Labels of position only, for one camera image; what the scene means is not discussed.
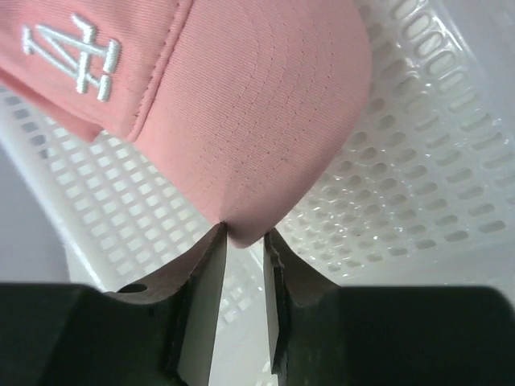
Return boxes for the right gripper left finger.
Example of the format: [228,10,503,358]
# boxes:
[1,224,227,385]

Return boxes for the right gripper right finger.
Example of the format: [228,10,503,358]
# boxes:
[263,230,514,385]

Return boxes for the pink cap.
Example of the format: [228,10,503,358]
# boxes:
[1,1,372,247]

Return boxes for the white plastic basket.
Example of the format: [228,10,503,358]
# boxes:
[1,1,514,324]

